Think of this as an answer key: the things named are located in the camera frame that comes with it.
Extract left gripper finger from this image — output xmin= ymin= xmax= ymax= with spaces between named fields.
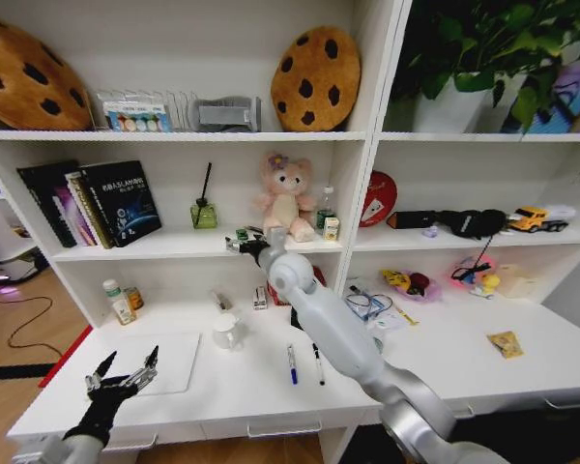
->
xmin=84 ymin=350 xmax=119 ymax=392
xmin=120 ymin=344 xmax=160 ymax=390

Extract white desk mat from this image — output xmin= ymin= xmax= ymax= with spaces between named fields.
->
xmin=106 ymin=332 xmax=202 ymax=396

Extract green reed diffuser bottle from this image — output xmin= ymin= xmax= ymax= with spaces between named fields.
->
xmin=189 ymin=161 xmax=219 ymax=230

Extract red floor strip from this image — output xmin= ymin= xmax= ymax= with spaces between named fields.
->
xmin=37 ymin=324 xmax=94 ymax=390

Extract small brown wrapped item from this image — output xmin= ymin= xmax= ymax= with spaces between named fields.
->
xmin=209 ymin=288 xmax=234 ymax=311

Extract pink plush toy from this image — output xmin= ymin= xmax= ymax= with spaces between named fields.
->
xmin=252 ymin=153 xmax=319 ymax=244

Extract white bottle green cap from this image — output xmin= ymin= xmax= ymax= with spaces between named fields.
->
xmin=101 ymin=278 xmax=138 ymax=327

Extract clear water bottle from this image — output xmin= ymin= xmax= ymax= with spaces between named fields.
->
xmin=315 ymin=186 xmax=337 ymax=233

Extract white mug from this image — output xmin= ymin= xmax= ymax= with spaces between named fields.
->
xmin=211 ymin=312 xmax=247 ymax=352

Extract white shelf desk unit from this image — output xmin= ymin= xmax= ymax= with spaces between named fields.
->
xmin=0 ymin=0 xmax=580 ymax=464

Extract black book white print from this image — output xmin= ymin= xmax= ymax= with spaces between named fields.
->
xmin=79 ymin=159 xmax=163 ymax=248

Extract blue marker pen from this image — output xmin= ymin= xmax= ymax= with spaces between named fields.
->
xmin=285 ymin=343 xmax=300 ymax=386

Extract grey fabric pouch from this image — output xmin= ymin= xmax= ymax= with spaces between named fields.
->
xmin=192 ymin=95 xmax=263 ymax=133

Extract black marker pen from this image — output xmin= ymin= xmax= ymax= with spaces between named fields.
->
xmin=311 ymin=342 xmax=327 ymax=387

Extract red round disc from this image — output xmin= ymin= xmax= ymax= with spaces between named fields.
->
xmin=358 ymin=169 xmax=399 ymax=228

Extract yellow toy in bowl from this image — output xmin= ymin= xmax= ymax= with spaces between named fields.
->
xmin=382 ymin=269 xmax=413 ymax=292

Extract gold spine book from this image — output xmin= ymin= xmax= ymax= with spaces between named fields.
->
xmin=65 ymin=170 xmax=115 ymax=250

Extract white paper packet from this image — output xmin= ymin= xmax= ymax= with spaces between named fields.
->
xmin=365 ymin=308 xmax=408 ymax=334

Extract box with coloured dots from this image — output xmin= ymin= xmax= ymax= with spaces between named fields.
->
xmin=101 ymin=93 xmax=174 ymax=133

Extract purple cover book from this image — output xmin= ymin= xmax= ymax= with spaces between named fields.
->
xmin=52 ymin=186 xmax=98 ymax=247

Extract black box orange end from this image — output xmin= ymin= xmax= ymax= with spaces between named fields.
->
xmin=386 ymin=209 xmax=439 ymax=231

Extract yellow stick sachet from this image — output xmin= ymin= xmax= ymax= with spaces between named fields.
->
xmin=394 ymin=304 xmax=421 ymax=327

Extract dark red fruit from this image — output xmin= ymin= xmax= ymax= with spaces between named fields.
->
xmin=408 ymin=272 xmax=431 ymax=296

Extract white machine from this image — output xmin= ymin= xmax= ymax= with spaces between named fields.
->
xmin=0 ymin=161 xmax=50 ymax=287

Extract purple bowl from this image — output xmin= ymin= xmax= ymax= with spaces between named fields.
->
xmin=380 ymin=269 xmax=444 ymax=304

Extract small cookie plush pillow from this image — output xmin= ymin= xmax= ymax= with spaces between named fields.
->
xmin=270 ymin=25 xmax=363 ymax=133

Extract black spiral notebook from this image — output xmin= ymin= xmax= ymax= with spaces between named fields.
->
xmin=16 ymin=160 xmax=82 ymax=248

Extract pink round toy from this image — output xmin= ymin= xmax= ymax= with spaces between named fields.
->
xmin=448 ymin=255 xmax=500 ymax=291

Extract black headphones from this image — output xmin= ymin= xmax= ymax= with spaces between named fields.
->
xmin=436 ymin=208 xmax=509 ymax=241

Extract yellow rubber duck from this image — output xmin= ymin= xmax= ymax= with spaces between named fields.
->
xmin=469 ymin=273 xmax=503 ymax=300

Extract white plant pot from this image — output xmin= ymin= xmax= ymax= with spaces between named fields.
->
xmin=412 ymin=71 xmax=528 ymax=134

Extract cream box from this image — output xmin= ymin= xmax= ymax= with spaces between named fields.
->
xmin=494 ymin=263 xmax=538 ymax=300

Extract large cookie plush pillow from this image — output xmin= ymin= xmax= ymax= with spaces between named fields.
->
xmin=0 ymin=16 xmax=94 ymax=131

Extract yellow snack packet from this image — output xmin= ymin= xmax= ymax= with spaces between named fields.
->
xmin=485 ymin=330 xmax=526 ymax=361

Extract yellow toy truck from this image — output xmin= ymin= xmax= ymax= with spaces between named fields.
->
xmin=506 ymin=204 xmax=577 ymax=235

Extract green potted plant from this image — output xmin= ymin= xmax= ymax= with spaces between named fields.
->
xmin=391 ymin=0 xmax=580 ymax=132

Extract blue purple book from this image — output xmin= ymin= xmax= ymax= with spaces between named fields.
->
xmin=501 ymin=63 xmax=580 ymax=134

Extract silver drawer handle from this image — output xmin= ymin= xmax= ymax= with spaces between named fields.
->
xmin=101 ymin=431 xmax=160 ymax=451
xmin=542 ymin=394 xmax=580 ymax=412
xmin=246 ymin=419 xmax=324 ymax=440

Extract thin floor cable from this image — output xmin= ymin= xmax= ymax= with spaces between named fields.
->
xmin=0 ymin=293 xmax=74 ymax=360

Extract blue framed box with cables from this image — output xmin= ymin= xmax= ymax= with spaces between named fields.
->
xmin=343 ymin=283 xmax=393 ymax=324

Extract wire file rack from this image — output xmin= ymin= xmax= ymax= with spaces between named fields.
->
xmin=95 ymin=88 xmax=200 ymax=132

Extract black headphone cable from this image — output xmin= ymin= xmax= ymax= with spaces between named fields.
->
xmin=451 ymin=235 xmax=495 ymax=281

